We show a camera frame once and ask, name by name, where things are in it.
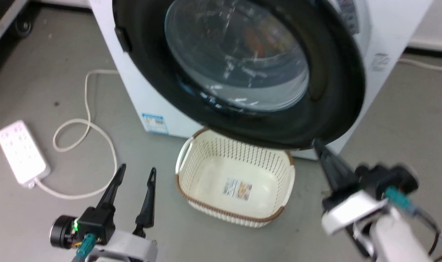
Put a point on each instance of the cream plastic laundry basket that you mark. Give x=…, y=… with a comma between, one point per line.
x=213, y=182

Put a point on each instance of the barcode label sticker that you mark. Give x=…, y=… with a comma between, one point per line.
x=237, y=189

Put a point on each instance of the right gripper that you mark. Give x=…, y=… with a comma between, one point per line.
x=352, y=211

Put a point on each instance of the black caster wheel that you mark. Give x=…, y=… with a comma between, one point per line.
x=24, y=26

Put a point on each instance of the white-edged furniture board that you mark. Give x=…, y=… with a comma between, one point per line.
x=3, y=22

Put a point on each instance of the grey printed washer sticker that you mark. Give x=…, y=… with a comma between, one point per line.
x=379, y=62

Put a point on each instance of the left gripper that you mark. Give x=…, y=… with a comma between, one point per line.
x=97, y=222

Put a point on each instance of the black round washer door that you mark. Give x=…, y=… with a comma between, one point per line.
x=328, y=109

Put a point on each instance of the blue energy label sticker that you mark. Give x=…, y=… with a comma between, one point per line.
x=155, y=123

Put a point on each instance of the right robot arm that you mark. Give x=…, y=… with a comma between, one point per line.
x=395, y=240

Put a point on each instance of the white front-load washing machine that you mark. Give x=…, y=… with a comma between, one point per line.
x=152, y=91

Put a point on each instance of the white power strip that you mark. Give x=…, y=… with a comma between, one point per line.
x=21, y=153

